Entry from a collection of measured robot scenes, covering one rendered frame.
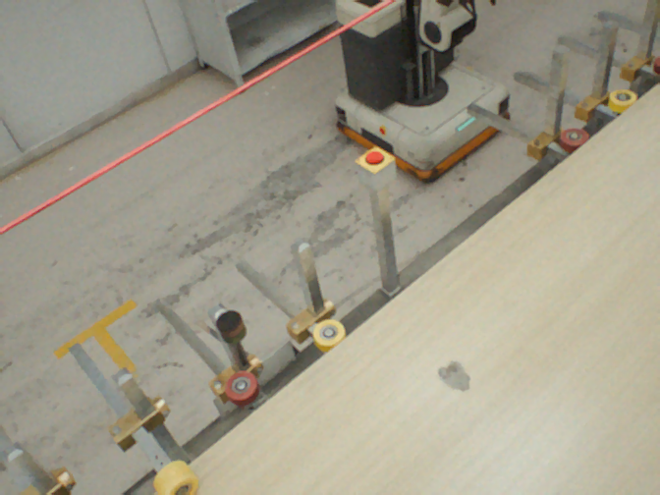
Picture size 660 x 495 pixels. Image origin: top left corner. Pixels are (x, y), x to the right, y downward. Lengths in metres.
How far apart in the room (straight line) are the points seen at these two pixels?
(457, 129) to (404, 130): 0.25
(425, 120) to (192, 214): 1.24
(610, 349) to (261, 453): 0.84
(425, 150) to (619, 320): 1.65
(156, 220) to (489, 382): 2.30
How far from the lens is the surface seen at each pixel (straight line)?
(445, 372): 1.65
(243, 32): 4.57
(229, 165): 3.74
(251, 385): 1.70
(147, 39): 4.35
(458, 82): 3.57
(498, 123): 2.41
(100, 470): 2.83
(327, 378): 1.68
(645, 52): 2.67
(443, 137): 3.27
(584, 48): 2.75
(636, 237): 1.98
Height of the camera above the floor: 2.31
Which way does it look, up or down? 47 degrees down
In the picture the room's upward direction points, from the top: 12 degrees counter-clockwise
